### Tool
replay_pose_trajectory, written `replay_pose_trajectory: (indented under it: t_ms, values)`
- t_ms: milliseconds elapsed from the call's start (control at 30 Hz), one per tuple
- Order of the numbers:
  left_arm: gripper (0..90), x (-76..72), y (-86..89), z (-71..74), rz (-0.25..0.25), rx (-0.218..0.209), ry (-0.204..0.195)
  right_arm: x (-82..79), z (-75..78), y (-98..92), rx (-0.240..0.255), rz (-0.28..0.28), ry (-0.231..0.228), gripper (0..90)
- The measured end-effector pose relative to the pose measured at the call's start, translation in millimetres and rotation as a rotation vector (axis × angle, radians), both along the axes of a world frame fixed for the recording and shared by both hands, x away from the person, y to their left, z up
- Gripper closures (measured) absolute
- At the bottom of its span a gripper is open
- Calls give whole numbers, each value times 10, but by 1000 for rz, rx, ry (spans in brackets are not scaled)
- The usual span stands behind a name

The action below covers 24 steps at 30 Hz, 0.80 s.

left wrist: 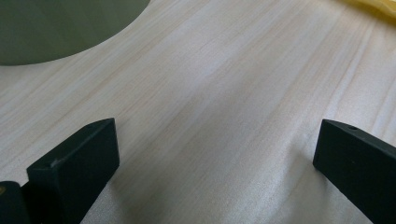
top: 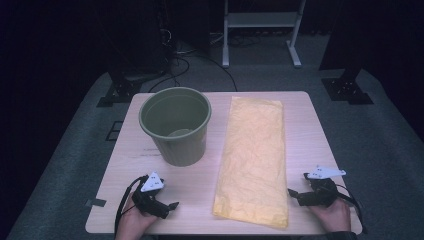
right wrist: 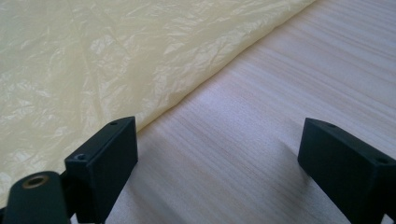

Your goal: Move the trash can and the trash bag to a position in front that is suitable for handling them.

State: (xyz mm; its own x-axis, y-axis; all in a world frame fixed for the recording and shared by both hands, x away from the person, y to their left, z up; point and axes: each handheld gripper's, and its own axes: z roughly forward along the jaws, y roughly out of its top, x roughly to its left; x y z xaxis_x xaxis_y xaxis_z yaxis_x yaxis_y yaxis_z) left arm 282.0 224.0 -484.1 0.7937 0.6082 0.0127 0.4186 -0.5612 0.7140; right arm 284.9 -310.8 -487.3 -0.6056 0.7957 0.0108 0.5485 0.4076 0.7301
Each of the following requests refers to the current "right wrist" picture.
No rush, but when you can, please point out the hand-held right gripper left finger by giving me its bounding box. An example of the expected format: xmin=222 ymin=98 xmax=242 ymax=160
xmin=64 ymin=116 xmax=138 ymax=224

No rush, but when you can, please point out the pale yellow plastic bag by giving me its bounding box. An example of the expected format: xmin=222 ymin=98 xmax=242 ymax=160
xmin=0 ymin=0 xmax=317 ymax=200

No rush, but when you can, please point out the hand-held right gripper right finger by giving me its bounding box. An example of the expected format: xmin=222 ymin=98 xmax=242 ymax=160
xmin=297 ymin=117 xmax=396 ymax=224

